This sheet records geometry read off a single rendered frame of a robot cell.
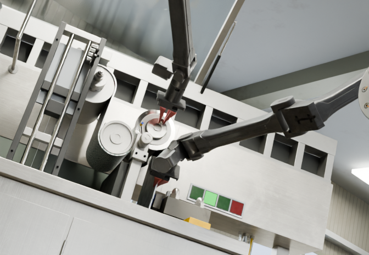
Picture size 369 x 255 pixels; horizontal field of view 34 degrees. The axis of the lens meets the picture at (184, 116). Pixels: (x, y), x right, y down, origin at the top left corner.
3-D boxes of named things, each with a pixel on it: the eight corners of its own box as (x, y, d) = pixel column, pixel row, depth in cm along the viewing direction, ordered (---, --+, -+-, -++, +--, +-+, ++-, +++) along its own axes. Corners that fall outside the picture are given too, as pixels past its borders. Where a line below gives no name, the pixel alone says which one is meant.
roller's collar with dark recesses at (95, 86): (86, 82, 202) (92, 66, 205) (83, 88, 208) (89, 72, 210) (104, 88, 204) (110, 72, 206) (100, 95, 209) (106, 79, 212)
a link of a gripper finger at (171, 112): (168, 131, 206) (179, 107, 202) (149, 123, 204) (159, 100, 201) (168, 122, 212) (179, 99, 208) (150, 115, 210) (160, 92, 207)
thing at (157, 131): (142, 129, 207) (153, 113, 210) (140, 131, 208) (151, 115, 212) (160, 142, 207) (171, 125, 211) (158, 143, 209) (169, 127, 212)
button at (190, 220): (188, 224, 175) (189, 216, 176) (180, 227, 182) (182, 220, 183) (209, 231, 177) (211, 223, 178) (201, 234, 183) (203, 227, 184)
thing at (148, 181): (151, 198, 202) (166, 149, 210) (134, 210, 223) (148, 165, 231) (153, 198, 203) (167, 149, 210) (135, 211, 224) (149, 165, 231)
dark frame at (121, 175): (103, 216, 195) (121, 160, 203) (85, 231, 224) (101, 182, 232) (124, 224, 196) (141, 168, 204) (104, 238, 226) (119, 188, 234)
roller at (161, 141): (134, 135, 207) (147, 107, 212) (117, 155, 230) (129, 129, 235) (163, 150, 208) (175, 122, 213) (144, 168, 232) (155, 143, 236)
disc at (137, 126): (128, 138, 206) (144, 102, 212) (127, 138, 207) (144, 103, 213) (166, 156, 208) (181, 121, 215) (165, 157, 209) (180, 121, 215)
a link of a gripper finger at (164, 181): (160, 195, 205) (171, 177, 199) (141, 188, 203) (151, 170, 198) (162, 182, 210) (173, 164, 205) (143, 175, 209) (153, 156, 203)
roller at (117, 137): (95, 147, 201) (106, 115, 206) (82, 165, 224) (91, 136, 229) (128, 159, 204) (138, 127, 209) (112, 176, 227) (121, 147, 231)
